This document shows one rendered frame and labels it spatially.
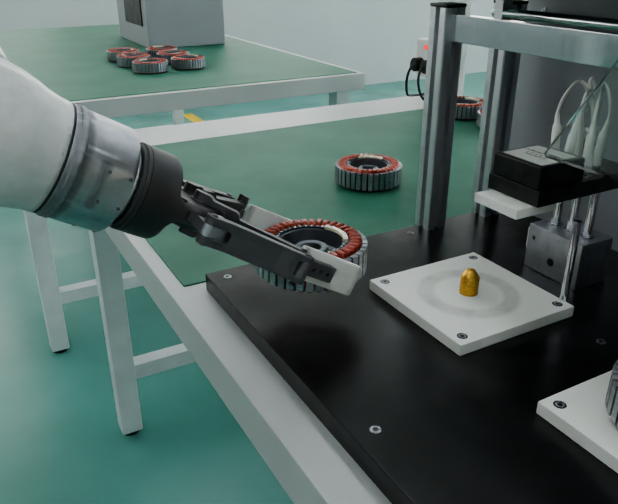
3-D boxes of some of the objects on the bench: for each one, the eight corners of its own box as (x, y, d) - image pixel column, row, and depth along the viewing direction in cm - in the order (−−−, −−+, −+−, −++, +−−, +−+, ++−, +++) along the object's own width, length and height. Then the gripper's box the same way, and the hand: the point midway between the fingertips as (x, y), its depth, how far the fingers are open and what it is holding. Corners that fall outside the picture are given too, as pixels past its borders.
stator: (398, 195, 105) (399, 173, 104) (329, 191, 107) (330, 169, 106) (403, 174, 115) (404, 153, 114) (340, 170, 117) (340, 150, 115)
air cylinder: (573, 291, 72) (582, 245, 70) (522, 264, 78) (529, 221, 75) (604, 280, 74) (614, 236, 72) (553, 256, 80) (560, 214, 78)
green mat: (184, 287, 77) (184, 285, 77) (78, 156, 126) (78, 155, 126) (680, 168, 119) (681, 167, 119) (457, 104, 167) (457, 103, 167)
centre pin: (467, 298, 68) (470, 275, 67) (455, 290, 69) (457, 267, 68) (481, 294, 69) (484, 271, 68) (469, 286, 70) (471, 263, 69)
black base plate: (787, 962, 26) (806, 936, 25) (206, 290, 77) (204, 273, 76) (1152, 512, 47) (1170, 488, 46) (504, 217, 97) (506, 203, 96)
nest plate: (459, 356, 60) (461, 345, 60) (369, 289, 72) (369, 279, 72) (573, 316, 67) (575, 305, 66) (472, 260, 79) (474, 251, 78)
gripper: (74, 183, 63) (258, 248, 76) (142, 281, 45) (370, 344, 58) (104, 111, 62) (286, 190, 75) (187, 181, 44) (409, 269, 57)
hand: (309, 252), depth 65 cm, fingers closed on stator, 11 cm apart
